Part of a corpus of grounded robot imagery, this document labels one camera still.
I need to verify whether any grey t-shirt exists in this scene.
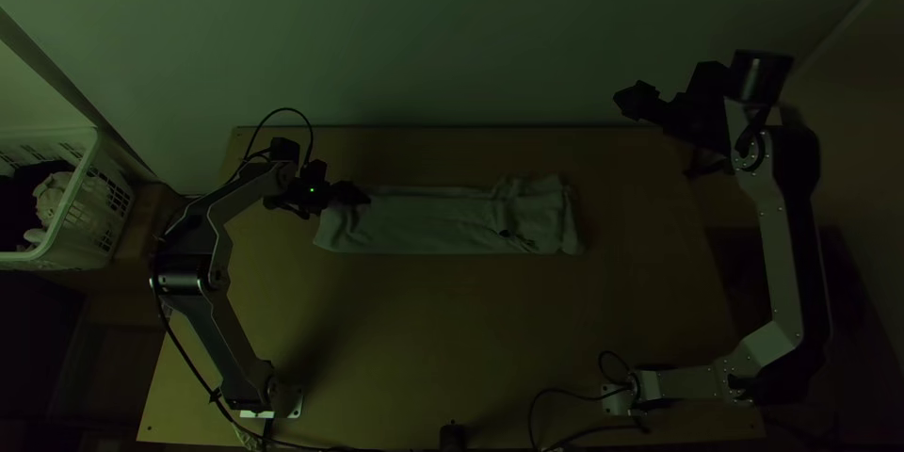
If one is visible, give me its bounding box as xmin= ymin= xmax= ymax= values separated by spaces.
xmin=313 ymin=172 xmax=586 ymax=258

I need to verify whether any white laundry basket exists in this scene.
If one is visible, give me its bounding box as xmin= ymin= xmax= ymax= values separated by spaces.
xmin=0 ymin=126 xmax=137 ymax=272

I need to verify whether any heap of clothes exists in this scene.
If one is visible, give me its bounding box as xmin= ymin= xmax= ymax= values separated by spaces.
xmin=0 ymin=160 xmax=94 ymax=252

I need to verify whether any black cable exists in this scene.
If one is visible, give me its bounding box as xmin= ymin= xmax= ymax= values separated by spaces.
xmin=242 ymin=106 xmax=316 ymax=165
xmin=597 ymin=349 xmax=639 ymax=391
xmin=151 ymin=281 xmax=333 ymax=452
xmin=527 ymin=385 xmax=640 ymax=452

